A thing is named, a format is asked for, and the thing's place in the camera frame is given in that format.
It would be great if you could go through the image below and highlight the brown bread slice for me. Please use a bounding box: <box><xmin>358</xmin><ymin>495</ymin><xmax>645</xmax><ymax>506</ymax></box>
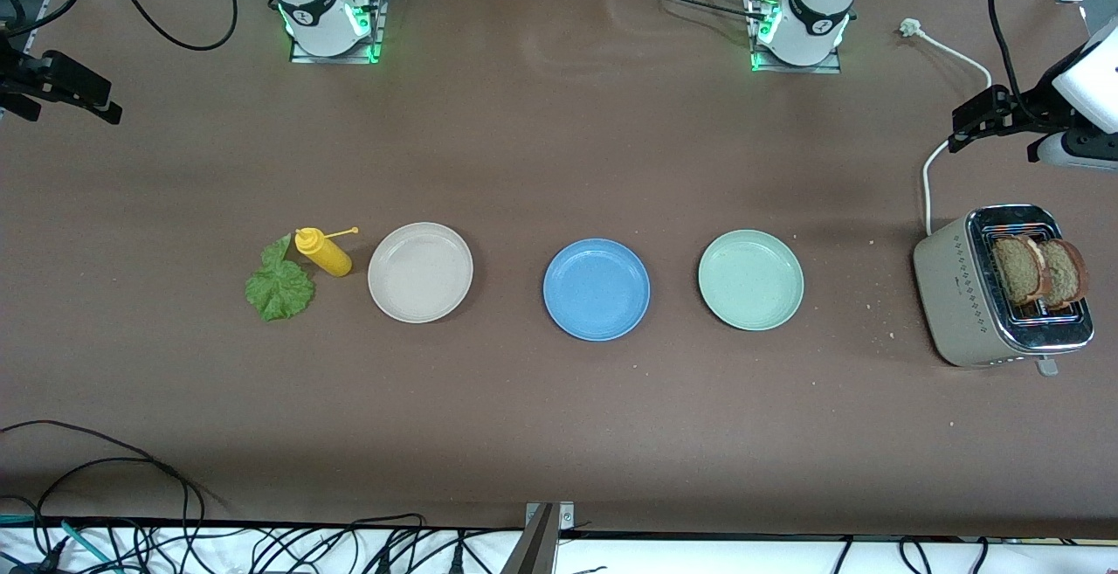
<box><xmin>1039</xmin><ymin>239</ymin><xmax>1090</xmax><ymax>311</ymax></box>
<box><xmin>993</xmin><ymin>236</ymin><xmax>1049</xmax><ymax>306</ymax></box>

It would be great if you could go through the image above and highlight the green lettuce leaf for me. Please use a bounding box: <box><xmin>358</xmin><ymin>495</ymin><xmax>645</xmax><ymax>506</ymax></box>
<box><xmin>245</xmin><ymin>234</ymin><xmax>316</xmax><ymax>322</ymax></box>

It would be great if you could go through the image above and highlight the yellow mustard squeeze bottle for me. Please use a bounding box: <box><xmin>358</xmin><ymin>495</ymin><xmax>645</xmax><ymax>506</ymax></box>
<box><xmin>294</xmin><ymin>225</ymin><xmax>360</xmax><ymax>278</ymax></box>

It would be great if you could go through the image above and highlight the pale green plate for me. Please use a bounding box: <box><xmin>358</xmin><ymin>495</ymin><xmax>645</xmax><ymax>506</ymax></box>
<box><xmin>697</xmin><ymin>229</ymin><xmax>805</xmax><ymax>332</ymax></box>

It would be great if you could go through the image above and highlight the beige plate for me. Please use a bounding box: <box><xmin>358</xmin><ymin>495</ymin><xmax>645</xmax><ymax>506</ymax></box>
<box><xmin>367</xmin><ymin>222</ymin><xmax>474</xmax><ymax>324</ymax></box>

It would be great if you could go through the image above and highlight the blue plate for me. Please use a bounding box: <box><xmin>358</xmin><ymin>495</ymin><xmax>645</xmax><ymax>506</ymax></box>
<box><xmin>542</xmin><ymin>238</ymin><xmax>652</xmax><ymax>342</ymax></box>

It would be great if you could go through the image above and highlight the beige chrome toaster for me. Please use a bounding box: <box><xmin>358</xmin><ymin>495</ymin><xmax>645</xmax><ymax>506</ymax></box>
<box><xmin>912</xmin><ymin>204</ymin><xmax>1095</xmax><ymax>377</ymax></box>

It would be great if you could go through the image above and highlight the white toaster power cable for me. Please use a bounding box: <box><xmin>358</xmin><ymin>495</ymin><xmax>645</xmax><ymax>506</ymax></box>
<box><xmin>900</xmin><ymin>18</ymin><xmax>994</xmax><ymax>239</ymax></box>

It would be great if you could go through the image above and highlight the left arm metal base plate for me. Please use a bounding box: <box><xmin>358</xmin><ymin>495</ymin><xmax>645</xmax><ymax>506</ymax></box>
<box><xmin>749</xmin><ymin>0</ymin><xmax>844</xmax><ymax>75</ymax></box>

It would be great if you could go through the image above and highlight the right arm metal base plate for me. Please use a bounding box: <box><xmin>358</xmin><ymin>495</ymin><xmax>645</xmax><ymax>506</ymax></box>
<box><xmin>288</xmin><ymin>0</ymin><xmax>390</xmax><ymax>65</ymax></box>

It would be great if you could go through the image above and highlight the teal cable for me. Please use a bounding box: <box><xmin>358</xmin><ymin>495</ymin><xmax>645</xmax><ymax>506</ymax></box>
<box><xmin>0</xmin><ymin>516</ymin><xmax>119</xmax><ymax>574</ymax></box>

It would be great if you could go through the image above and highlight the metal frame bracket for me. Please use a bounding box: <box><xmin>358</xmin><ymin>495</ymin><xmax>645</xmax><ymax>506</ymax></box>
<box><xmin>500</xmin><ymin>501</ymin><xmax>576</xmax><ymax>574</ymax></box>

